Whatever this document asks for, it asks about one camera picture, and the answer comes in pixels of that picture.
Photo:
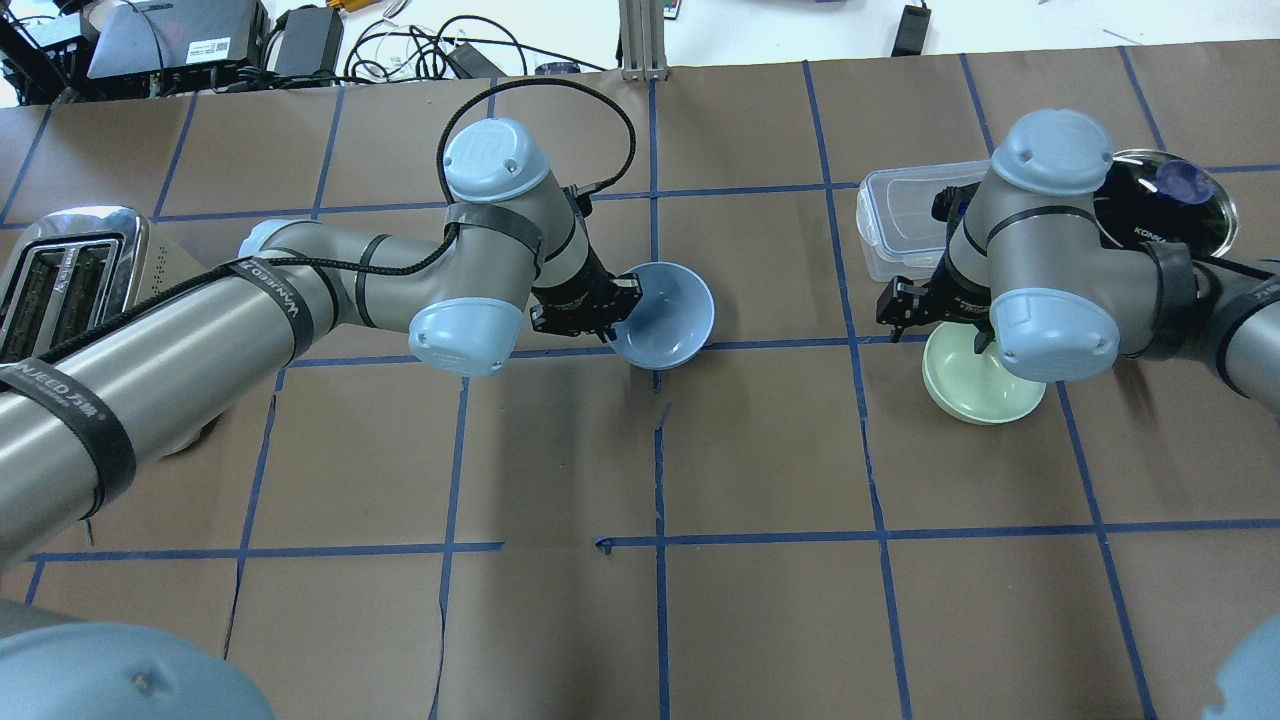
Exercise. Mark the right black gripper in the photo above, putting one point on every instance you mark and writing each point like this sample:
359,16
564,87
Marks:
957,304

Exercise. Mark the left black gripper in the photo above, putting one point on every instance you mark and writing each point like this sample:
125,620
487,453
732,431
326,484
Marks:
574,301

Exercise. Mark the blue bowl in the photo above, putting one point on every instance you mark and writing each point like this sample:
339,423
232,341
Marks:
672,320

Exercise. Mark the green bowl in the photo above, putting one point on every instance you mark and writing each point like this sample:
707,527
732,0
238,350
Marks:
971,387

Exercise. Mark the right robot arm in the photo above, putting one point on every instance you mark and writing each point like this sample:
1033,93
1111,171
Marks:
1158,375

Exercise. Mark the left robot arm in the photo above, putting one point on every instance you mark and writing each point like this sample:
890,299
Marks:
81,421

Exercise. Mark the clear plastic food container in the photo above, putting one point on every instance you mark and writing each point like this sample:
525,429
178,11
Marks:
895,220

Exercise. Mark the dark blue saucepan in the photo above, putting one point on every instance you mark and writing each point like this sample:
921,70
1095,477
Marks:
1154,196

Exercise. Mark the black power brick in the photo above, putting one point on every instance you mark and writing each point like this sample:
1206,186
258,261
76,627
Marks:
912,30

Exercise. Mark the black power adapter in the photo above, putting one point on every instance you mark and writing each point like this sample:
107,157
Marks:
306,43

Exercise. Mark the grey electronics box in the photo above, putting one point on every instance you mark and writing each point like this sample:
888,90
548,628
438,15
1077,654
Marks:
179,41

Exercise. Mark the cream toaster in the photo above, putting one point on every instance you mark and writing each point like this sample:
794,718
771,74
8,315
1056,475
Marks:
78,268

